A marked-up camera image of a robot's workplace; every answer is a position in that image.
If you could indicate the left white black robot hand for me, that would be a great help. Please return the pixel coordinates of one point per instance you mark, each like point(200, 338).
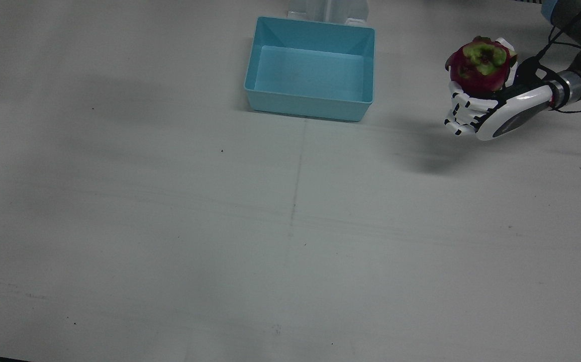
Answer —
point(509, 113)

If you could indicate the pink green dragon fruit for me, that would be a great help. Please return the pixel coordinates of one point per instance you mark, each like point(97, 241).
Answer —
point(479, 65)

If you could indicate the light blue plastic bin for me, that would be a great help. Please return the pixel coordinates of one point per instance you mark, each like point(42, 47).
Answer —
point(310, 75)

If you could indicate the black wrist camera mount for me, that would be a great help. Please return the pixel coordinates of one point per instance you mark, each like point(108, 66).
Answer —
point(529, 75)

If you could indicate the white pedestal stand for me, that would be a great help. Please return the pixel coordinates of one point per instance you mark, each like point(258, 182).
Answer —
point(328, 9)

